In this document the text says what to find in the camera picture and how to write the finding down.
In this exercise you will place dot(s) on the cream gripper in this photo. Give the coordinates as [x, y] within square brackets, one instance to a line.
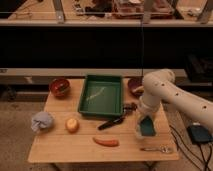
[144, 112]

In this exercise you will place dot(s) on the teal green sponge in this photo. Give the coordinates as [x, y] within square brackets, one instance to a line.
[147, 127]

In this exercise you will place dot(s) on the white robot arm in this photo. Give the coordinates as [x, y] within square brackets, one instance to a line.
[159, 85]

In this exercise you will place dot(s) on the white paper cup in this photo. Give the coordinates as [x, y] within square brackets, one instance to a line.
[138, 132]

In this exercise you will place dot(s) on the yellow banana piece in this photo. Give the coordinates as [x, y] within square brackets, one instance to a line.
[138, 89]

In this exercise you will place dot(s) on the dark red bowl right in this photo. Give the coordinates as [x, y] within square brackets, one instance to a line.
[134, 83]

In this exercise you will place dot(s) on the metal fork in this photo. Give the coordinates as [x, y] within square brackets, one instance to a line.
[165, 150]

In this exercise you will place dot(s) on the green plastic tray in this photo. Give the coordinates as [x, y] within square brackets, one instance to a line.
[101, 96]

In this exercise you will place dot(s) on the black foot pedal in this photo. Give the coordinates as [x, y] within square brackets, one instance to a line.
[199, 134]

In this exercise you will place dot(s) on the wooden folding table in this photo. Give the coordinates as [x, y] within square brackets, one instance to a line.
[60, 146]

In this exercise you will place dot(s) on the yellow apple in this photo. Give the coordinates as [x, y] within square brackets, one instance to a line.
[72, 125]

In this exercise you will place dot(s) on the red bowl left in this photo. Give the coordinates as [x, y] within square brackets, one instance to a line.
[59, 87]

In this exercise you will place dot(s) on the crumpled blue-grey cloth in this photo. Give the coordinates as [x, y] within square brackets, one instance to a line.
[41, 121]

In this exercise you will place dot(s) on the black-handled knife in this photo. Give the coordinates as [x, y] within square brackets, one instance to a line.
[111, 123]

